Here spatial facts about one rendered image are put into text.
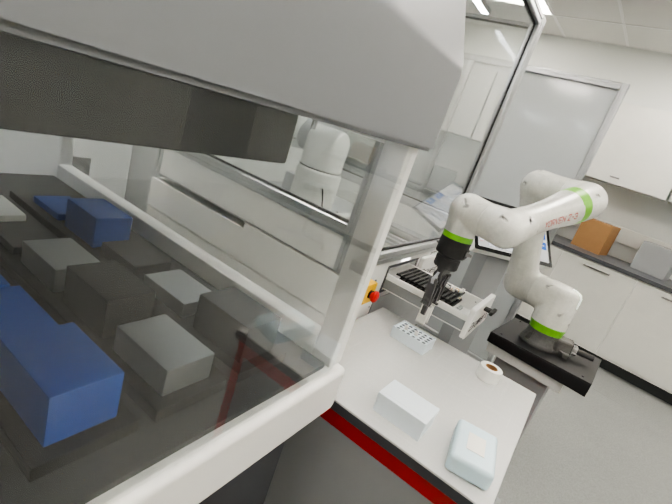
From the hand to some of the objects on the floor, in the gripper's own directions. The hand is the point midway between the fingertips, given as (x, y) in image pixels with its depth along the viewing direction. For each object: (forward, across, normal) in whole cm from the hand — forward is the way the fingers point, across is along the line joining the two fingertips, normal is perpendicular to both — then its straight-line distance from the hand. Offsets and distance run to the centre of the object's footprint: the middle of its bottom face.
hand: (425, 313), depth 136 cm
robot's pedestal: (+88, +51, -31) cm, 106 cm away
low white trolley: (+88, -15, -10) cm, 90 cm away
